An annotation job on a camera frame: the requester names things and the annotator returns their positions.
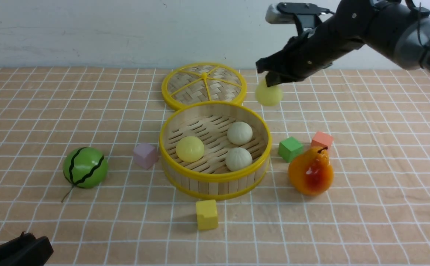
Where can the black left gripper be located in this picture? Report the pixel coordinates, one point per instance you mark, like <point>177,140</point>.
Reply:
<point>26,250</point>

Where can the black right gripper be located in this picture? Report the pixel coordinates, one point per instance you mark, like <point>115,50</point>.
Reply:
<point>307,54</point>

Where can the yellow bun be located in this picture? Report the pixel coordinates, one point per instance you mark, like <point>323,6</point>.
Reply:
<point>190,149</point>
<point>268,95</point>

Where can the white bun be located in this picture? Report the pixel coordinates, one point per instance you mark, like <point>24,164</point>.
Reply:
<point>238,158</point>
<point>239,133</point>

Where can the white bun front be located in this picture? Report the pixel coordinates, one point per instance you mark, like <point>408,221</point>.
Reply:
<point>238,158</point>

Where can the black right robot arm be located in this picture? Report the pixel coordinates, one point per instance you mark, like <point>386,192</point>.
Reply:
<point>399,32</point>

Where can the woven bamboo steamer lid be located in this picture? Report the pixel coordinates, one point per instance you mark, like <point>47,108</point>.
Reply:
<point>203,82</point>

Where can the bamboo steamer tray yellow rim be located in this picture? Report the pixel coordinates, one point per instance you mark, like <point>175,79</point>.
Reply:
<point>209,178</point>

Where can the green wooden cube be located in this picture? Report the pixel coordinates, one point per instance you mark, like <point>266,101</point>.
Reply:
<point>290,148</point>

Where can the orange wooden cube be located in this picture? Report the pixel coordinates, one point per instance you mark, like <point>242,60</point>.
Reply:
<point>322,139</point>

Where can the green toy watermelon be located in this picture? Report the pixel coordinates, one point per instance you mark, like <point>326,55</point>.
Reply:
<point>84,167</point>

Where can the orange toy pear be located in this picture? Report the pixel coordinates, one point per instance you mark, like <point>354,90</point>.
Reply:
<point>311,173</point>

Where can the checkered orange tablecloth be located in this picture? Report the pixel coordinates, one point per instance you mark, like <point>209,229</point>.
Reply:
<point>376,212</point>

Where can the pink wooden cube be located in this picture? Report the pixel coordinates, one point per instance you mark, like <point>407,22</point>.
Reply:
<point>145,155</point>

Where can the yellow wooden cube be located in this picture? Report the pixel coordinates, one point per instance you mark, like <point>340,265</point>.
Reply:
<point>207,215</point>

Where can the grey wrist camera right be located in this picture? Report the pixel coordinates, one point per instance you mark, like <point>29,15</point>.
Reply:
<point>303,15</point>

